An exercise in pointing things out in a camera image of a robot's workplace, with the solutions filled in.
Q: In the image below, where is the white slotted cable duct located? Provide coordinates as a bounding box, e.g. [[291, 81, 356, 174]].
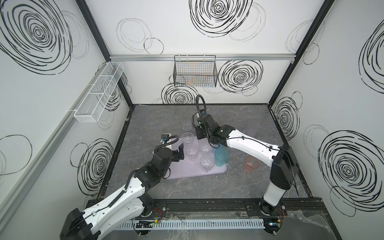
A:
[[117, 219, 265, 231]]

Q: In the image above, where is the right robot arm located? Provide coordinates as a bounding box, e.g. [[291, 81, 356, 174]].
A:
[[192, 110, 299, 216]]

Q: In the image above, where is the teal plastic cup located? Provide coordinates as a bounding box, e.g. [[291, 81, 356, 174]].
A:
[[214, 145, 229, 167]]

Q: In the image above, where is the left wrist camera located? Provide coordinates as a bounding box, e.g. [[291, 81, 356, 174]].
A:
[[161, 134, 171, 144]]

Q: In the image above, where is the white wire shelf basket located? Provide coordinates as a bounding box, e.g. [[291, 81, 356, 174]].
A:
[[74, 62, 125, 123]]

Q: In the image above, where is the black wire basket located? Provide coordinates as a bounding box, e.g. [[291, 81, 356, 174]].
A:
[[173, 55, 219, 88]]

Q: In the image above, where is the lilac plastic tray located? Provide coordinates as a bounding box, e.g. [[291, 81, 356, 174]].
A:
[[165, 137, 227, 179]]

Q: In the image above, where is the pink plastic cup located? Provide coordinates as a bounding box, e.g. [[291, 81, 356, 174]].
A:
[[244, 156, 260, 173]]

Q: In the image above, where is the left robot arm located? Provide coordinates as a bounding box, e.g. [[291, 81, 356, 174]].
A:
[[59, 144, 184, 240]]

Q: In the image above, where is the clear glass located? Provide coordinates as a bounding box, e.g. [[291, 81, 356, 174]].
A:
[[181, 132, 195, 145], [200, 154, 215, 173], [185, 143, 200, 158], [199, 139, 213, 154]]

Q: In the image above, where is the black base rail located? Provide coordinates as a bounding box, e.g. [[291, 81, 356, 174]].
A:
[[125, 197, 326, 218]]

